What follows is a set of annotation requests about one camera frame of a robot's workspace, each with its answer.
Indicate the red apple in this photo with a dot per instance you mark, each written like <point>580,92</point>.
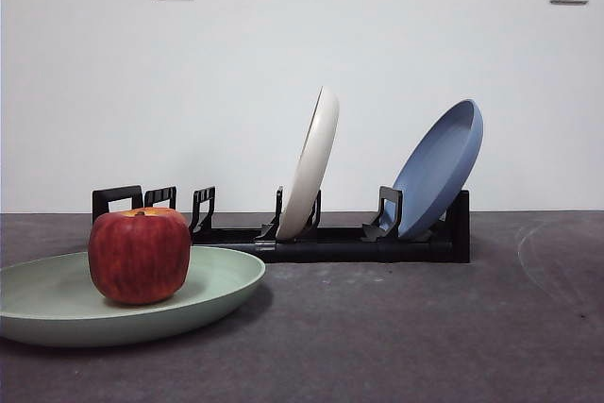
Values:
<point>139,256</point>

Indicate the green plate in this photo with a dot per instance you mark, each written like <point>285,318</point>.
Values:
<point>47,308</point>

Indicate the cream plate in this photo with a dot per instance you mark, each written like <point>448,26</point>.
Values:
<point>313,162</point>

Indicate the black plate rack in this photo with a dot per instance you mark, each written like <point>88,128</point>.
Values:
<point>330,249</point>

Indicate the blue plate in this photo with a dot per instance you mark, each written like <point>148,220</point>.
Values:
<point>434,172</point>

